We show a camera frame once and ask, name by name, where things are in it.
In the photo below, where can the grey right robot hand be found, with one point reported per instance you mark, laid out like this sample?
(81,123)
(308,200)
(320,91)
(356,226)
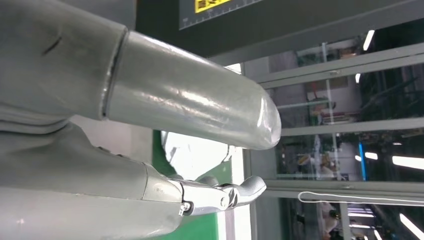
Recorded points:
(165,89)

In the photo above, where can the white parcel bag red print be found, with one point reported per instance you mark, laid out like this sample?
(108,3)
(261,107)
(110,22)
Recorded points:
(195,155)

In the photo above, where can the black inbound scanning machine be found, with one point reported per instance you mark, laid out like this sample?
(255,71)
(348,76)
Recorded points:
(298,20)

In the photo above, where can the grey glass partition frame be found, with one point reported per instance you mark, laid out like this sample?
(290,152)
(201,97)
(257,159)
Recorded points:
(348,127)

